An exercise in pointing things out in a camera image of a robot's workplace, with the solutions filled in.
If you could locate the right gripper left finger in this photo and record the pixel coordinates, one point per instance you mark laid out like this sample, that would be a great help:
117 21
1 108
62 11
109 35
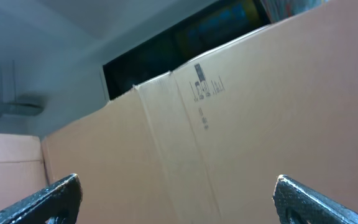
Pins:
57 203

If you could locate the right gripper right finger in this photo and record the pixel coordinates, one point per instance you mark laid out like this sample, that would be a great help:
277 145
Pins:
297 203

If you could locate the cardboard panel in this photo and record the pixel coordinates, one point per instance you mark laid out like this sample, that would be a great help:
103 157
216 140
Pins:
206 142
22 170

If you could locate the dark screen behind cardboard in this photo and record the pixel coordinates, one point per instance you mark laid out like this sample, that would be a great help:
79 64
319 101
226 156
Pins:
210 27

